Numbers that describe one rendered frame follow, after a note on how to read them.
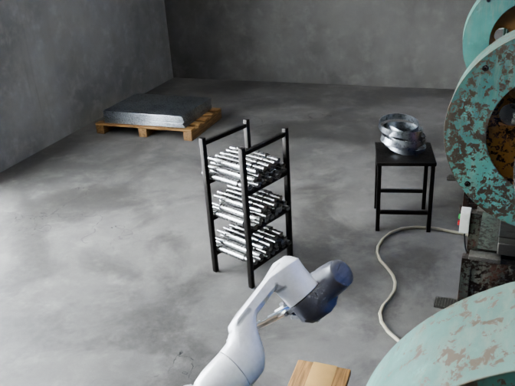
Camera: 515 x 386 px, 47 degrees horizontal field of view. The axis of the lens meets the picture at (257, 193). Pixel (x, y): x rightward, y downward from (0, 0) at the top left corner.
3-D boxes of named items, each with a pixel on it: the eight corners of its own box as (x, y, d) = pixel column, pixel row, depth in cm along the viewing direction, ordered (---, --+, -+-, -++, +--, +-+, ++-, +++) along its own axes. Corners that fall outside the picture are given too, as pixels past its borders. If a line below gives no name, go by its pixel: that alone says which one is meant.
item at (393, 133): (374, 231, 432) (378, 129, 398) (372, 204, 472) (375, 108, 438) (431, 233, 425) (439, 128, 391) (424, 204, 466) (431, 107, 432)
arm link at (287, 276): (254, 387, 136) (343, 301, 149) (203, 324, 138) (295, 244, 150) (244, 388, 146) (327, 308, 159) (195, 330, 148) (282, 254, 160)
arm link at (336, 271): (277, 303, 154) (302, 334, 153) (297, 289, 143) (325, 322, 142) (319, 263, 164) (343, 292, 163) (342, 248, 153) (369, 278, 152)
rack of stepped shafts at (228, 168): (257, 291, 372) (247, 151, 332) (206, 268, 400) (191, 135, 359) (298, 261, 401) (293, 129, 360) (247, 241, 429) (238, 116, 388)
